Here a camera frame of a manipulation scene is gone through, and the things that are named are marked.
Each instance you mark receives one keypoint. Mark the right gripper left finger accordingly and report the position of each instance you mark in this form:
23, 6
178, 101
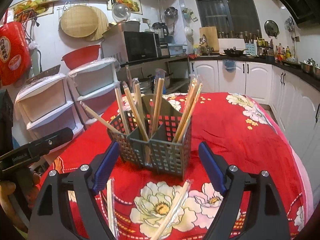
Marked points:
52, 218

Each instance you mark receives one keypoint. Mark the chopsticks pair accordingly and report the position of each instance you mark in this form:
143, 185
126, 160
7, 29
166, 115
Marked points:
173, 212
112, 221

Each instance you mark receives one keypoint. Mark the white kitchen cabinets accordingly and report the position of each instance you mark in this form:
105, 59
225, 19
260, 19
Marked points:
294, 102

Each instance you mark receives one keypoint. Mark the dark kitchen window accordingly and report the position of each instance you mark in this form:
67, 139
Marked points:
229, 15

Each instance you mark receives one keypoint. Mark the person's left hand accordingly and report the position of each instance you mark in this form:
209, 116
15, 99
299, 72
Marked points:
10, 204

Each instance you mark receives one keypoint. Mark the red gift bag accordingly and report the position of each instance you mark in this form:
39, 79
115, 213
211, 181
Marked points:
15, 56

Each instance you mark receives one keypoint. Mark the white plastic drawer unit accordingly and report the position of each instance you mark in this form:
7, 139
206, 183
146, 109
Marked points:
93, 84

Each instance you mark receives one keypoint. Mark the red plastic basin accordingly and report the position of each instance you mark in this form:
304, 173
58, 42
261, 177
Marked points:
81, 56

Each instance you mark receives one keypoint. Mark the green perforated utensil holder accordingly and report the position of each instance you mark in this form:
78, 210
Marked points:
159, 154

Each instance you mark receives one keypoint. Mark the chopsticks in holder right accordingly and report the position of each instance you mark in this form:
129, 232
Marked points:
192, 98

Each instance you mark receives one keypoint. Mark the steel pot on counter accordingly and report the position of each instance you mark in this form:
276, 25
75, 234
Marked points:
311, 67

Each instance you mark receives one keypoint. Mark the black wok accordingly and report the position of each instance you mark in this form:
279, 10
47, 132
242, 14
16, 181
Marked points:
234, 52

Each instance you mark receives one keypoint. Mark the chopsticks in holder centre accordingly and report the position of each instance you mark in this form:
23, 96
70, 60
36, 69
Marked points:
157, 99

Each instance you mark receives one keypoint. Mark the metal shelf rack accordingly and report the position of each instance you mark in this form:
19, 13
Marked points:
175, 68

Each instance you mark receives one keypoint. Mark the glass pot lid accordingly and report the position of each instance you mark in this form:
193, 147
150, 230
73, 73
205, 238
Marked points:
121, 12

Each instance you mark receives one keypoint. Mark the hanging dark pot lid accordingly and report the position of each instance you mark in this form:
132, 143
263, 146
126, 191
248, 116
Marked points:
271, 28

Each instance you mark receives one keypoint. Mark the wooden cutting board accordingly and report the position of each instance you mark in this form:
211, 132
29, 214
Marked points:
211, 37

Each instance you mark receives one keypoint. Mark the electric kettle blender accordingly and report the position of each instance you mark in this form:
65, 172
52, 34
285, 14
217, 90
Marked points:
161, 30

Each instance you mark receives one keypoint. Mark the fruit wall picture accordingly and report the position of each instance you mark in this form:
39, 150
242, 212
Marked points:
37, 5

